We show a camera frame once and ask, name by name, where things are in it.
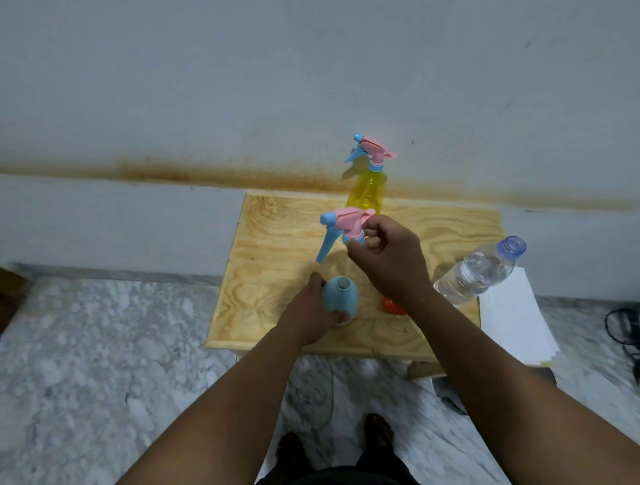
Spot person's right hand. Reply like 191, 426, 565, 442
345, 215, 434, 307

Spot person's left hand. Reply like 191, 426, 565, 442
276, 272, 352, 347

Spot small blue plastic bottle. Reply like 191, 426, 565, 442
321, 276, 360, 326

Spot pink and blue spray trigger head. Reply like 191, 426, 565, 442
315, 207, 376, 264

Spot person's left forearm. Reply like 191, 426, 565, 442
116, 319, 307, 485

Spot person's right forearm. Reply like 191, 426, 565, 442
401, 289, 640, 485

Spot yellow spray bottle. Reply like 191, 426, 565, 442
344, 133, 399, 215

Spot clear plastic water bottle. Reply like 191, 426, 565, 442
433, 235, 528, 308

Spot wooden table leg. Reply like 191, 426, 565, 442
406, 361, 447, 381

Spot person's right foot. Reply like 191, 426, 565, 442
362, 413, 396, 453

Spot person's foot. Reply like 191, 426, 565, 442
362, 413, 396, 453
274, 432, 317, 481

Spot white paper sheet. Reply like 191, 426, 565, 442
478, 267, 561, 368

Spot person's left foot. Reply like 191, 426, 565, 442
274, 432, 317, 481

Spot person's dark trousers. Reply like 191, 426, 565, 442
254, 447, 422, 485

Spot brown wooden furniture edge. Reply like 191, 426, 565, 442
0, 267, 29, 336

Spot black cable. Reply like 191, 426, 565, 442
603, 307, 640, 385

